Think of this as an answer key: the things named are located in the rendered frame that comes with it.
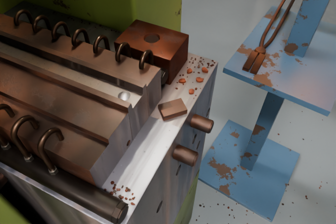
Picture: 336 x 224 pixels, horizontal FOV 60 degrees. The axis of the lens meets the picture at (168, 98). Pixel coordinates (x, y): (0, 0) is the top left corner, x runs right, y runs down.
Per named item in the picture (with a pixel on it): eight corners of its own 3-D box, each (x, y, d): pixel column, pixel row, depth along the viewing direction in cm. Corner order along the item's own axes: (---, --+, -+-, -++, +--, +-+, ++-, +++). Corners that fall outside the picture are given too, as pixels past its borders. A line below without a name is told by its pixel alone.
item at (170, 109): (163, 121, 50) (163, 116, 50) (157, 108, 52) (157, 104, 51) (187, 113, 52) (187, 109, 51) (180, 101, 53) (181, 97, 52)
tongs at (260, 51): (293, -19, 118) (294, -22, 117) (303, -16, 117) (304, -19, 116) (241, 70, 84) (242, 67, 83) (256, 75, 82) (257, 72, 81)
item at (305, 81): (357, 37, 97) (360, 32, 96) (327, 116, 75) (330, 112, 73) (270, 10, 108) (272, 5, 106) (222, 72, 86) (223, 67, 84)
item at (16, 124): (52, 146, 45) (32, 111, 39) (33, 168, 43) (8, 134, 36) (47, 144, 45) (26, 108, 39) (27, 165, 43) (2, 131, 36)
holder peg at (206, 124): (213, 126, 57) (215, 118, 55) (208, 136, 55) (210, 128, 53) (194, 119, 58) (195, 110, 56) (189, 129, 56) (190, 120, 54)
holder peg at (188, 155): (198, 157, 52) (199, 149, 50) (192, 170, 51) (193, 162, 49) (178, 149, 54) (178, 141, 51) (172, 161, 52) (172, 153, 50)
